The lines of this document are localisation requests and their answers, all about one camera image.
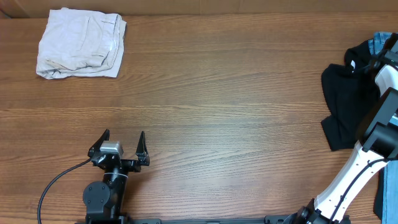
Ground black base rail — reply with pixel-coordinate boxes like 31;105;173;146
74;214;352;224

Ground black garment with white tag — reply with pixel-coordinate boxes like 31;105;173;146
321;40;380;151

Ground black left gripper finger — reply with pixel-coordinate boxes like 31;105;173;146
136;131;150;165
88;129;110;157

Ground light blue denim jeans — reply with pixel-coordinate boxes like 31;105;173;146
368;32;392;55

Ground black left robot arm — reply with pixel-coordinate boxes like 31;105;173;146
83;129;150;224

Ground folded beige trousers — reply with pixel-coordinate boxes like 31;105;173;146
36;7;127;80

